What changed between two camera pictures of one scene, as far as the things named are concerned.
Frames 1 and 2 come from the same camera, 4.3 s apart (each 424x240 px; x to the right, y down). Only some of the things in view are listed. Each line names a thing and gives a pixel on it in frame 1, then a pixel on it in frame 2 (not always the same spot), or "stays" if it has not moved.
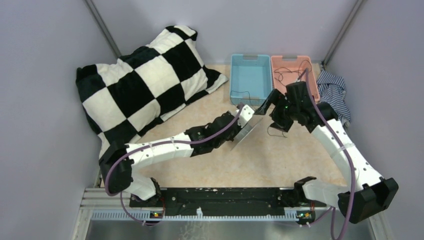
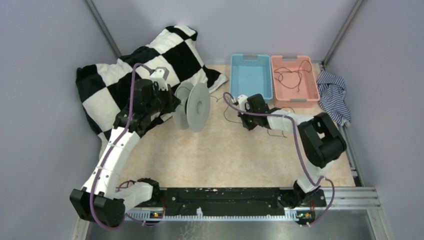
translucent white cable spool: x=237 y=140 to x=193 y=111
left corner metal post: x=104 y=29 stays
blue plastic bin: x=250 y=80 stays
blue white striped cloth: x=332 y=90 stays
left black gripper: x=237 y=128 to x=172 y=101
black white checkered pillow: x=122 y=98 stays
